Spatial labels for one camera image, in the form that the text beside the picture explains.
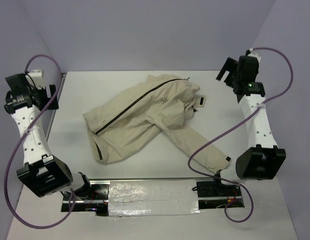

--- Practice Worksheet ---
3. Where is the cream jacket with black zipper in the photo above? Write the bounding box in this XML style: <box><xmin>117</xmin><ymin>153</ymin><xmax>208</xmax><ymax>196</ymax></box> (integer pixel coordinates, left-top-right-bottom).
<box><xmin>83</xmin><ymin>74</ymin><xmax>230</xmax><ymax>173</ymax></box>

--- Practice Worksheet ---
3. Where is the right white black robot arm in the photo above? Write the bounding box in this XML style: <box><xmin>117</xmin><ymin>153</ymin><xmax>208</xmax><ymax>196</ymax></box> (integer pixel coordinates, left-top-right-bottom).
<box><xmin>212</xmin><ymin>51</ymin><xmax>286</xmax><ymax>196</ymax></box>

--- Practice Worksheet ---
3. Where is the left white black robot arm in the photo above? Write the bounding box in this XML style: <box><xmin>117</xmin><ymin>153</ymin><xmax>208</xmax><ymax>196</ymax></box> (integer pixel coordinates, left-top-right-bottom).
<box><xmin>4</xmin><ymin>70</ymin><xmax>93</xmax><ymax>199</ymax></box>

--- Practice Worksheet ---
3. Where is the white foam front board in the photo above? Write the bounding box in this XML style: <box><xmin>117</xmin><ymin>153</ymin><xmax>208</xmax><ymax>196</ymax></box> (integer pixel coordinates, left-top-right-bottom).
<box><xmin>7</xmin><ymin>179</ymin><xmax>297</xmax><ymax>240</ymax></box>

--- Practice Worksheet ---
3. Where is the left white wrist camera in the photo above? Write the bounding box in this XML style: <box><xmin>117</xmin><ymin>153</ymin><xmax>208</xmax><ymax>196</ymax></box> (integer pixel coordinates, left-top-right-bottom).
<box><xmin>25</xmin><ymin>70</ymin><xmax>46</xmax><ymax>90</ymax></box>

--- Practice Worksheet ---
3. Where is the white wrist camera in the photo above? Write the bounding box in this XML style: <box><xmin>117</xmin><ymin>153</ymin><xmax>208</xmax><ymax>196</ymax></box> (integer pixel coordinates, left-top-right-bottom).
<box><xmin>25</xmin><ymin>70</ymin><xmax>46</xmax><ymax>90</ymax></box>
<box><xmin>245</xmin><ymin>48</ymin><xmax>262</xmax><ymax>63</ymax></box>

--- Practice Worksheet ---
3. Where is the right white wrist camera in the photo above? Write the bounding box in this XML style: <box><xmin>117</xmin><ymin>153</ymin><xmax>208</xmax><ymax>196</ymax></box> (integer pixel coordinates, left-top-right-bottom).
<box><xmin>245</xmin><ymin>48</ymin><xmax>262</xmax><ymax>63</ymax></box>

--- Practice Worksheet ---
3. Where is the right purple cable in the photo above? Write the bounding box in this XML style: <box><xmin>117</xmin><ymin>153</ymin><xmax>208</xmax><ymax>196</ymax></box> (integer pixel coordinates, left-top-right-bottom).
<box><xmin>188</xmin><ymin>47</ymin><xmax>295</xmax><ymax>223</ymax></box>

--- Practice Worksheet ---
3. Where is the purple cable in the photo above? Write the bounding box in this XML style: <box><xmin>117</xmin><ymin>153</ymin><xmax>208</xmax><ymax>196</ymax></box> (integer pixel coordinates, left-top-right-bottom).
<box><xmin>188</xmin><ymin>47</ymin><xmax>295</xmax><ymax>223</ymax></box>
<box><xmin>4</xmin><ymin>54</ymin><xmax>77</xmax><ymax>229</ymax></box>

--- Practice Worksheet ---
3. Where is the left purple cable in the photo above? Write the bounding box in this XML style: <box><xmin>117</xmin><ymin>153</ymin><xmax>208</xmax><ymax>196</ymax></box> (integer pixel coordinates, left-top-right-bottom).
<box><xmin>4</xmin><ymin>54</ymin><xmax>77</xmax><ymax>229</ymax></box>

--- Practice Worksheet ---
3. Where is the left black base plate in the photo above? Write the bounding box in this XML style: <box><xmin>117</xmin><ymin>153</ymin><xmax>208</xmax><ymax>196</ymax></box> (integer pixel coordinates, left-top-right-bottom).
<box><xmin>72</xmin><ymin>180</ymin><xmax>110</xmax><ymax>217</ymax></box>

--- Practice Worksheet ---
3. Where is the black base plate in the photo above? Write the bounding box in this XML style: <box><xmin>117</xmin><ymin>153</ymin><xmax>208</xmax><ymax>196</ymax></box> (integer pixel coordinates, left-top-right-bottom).
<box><xmin>72</xmin><ymin>180</ymin><xmax>110</xmax><ymax>217</ymax></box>
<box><xmin>192</xmin><ymin>180</ymin><xmax>244</xmax><ymax>210</ymax></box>

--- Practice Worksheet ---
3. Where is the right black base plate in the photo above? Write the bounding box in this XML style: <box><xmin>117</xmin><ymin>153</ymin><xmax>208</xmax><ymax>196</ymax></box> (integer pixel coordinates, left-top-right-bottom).
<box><xmin>192</xmin><ymin>180</ymin><xmax>244</xmax><ymax>210</ymax></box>

